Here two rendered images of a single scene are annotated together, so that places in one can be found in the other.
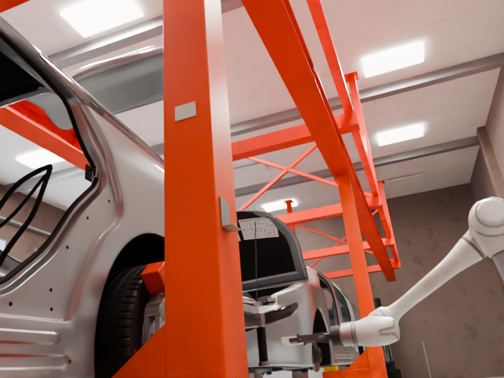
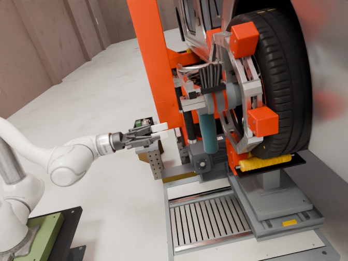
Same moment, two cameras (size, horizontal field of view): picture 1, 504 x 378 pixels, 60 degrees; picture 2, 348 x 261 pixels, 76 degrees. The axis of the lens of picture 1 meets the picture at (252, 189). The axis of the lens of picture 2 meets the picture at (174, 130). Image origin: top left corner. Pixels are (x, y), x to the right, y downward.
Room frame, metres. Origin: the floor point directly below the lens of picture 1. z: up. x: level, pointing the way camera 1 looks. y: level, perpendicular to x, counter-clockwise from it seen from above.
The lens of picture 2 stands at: (2.64, -0.30, 1.25)
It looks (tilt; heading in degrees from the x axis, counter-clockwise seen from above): 28 degrees down; 162
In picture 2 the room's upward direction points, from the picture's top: 14 degrees counter-clockwise
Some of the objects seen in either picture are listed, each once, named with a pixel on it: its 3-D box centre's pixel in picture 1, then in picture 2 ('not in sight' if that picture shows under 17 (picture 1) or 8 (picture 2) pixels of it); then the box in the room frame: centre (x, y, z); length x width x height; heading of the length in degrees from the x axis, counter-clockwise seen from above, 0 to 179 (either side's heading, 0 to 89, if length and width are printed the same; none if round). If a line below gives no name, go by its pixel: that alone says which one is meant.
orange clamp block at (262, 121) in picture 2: not in sight; (261, 121); (2.09, 0.20, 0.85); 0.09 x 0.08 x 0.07; 161
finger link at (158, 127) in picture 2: (289, 340); (159, 127); (1.80, -0.09, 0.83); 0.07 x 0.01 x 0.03; 71
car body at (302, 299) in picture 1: (279, 314); not in sight; (6.65, -0.23, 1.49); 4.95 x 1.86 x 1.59; 161
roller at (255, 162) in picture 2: not in sight; (264, 160); (1.94, 0.35, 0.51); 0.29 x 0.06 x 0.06; 71
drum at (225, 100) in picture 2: not in sight; (216, 97); (1.77, 0.22, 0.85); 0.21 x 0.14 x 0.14; 71
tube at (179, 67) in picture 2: not in sight; (196, 58); (1.66, 0.21, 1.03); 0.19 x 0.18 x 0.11; 71
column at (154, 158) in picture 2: not in sight; (154, 156); (1.05, -0.02, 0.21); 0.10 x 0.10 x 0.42; 71
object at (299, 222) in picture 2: not in sight; (267, 196); (1.85, 0.45, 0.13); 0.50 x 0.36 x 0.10; 161
